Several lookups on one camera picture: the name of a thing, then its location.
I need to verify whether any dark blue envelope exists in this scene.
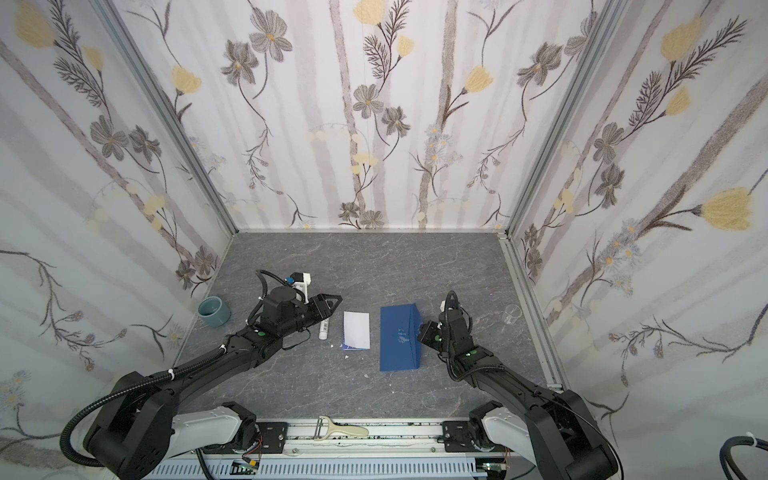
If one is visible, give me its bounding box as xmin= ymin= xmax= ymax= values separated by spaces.
xmin=380 ymin=304 xmax=422 ymax=372

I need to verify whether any white letter paper blue border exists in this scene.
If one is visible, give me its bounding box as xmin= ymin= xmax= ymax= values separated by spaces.
xmin=342 ymin=311 xmax=370 ymax=350

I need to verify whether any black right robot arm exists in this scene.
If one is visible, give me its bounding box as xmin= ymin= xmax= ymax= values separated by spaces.
xmin=418 ymin=308 xmax=624 ymax=479

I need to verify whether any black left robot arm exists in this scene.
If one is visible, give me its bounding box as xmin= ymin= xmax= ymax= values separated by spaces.
xmin=83 ymin=286 xmax=343 ymax=479

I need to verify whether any white glue stick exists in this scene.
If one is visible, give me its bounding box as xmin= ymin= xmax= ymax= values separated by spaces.
xmin=318 ymin=319 xmax=329 ymax=341

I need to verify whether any clear glass cup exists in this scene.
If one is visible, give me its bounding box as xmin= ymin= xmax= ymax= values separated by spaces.
xmin=502 ymin=304 xmax=523 ymax=325

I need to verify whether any teal ceramic cup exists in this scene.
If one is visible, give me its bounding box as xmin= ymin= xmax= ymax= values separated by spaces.
xmin=197 ymin=296 xmax=231 ymax=328

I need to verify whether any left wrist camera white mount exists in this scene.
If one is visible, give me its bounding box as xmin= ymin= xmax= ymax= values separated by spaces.
xmin=286 ymin=272 xmax=311 ymax=303

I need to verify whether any cream handled peeler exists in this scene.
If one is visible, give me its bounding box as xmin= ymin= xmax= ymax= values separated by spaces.
xmin=313 ymin=415 xmax=369 ymax=441

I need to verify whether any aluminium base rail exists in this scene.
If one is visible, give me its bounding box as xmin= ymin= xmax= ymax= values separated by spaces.
xmin=146 ymin=409 xmax=544 ymax=479

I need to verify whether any black corrugated cable conduit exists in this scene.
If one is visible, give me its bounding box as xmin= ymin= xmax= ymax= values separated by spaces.
xmin=59 ymin=353 xmax=229 ymax=480

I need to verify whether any black cable bottom right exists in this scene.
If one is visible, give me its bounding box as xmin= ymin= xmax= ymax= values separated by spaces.
xmin=718 ymin=433 xmax=768 ymax=480

